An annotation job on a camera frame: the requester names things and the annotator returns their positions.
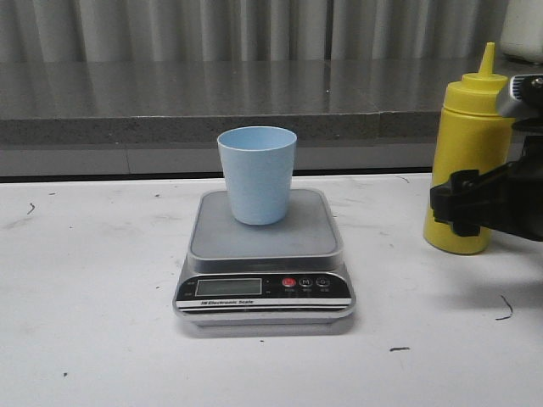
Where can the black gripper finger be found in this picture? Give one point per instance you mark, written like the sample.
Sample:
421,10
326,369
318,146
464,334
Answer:
457,203

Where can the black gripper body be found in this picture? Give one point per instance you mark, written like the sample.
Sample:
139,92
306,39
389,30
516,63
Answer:
516,192

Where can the yellow squeeze bottle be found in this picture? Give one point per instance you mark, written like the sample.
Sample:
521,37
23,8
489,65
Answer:
472,135

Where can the light blue plastic cup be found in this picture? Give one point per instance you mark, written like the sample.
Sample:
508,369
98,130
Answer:
258,164

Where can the silver electronic kitchen scale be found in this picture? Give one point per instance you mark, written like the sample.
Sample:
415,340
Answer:
289,272

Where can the white container on counter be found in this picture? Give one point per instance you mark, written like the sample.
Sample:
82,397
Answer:
521,34

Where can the grey stone counter shelf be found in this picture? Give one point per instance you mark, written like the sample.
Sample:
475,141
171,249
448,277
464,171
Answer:
335,103

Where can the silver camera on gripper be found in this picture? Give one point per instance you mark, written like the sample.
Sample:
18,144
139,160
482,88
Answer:
521,98

